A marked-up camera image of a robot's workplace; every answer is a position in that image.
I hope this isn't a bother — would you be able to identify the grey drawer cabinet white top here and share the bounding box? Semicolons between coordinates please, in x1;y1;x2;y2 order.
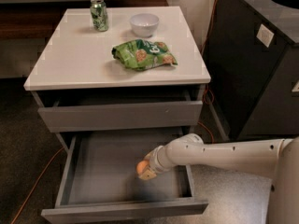
24;7;210;140

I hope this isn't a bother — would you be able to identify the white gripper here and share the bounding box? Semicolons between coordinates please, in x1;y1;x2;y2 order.
138;147;172;180

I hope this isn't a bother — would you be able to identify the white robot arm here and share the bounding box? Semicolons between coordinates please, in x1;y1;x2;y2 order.
136;133;299;224

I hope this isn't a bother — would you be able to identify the grey top drawer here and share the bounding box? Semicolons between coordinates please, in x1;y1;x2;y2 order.
38;97;203;133

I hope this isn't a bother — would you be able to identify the grey drawer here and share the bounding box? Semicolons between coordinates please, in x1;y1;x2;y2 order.
38;97;203;133
41;127;208;224

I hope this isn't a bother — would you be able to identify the green chip bag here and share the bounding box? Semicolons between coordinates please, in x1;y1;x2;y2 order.
111;39;178;71

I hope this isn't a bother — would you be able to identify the black trash bin cabinet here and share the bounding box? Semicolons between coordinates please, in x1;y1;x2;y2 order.
204;0;299;140

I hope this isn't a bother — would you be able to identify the orange fruit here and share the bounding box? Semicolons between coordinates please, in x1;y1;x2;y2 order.
136;160;149;175

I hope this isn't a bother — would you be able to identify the white bowl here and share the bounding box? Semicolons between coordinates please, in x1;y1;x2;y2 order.
130;13;160;37

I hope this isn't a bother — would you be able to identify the green soda can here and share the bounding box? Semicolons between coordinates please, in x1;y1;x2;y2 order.
90;0;108;32

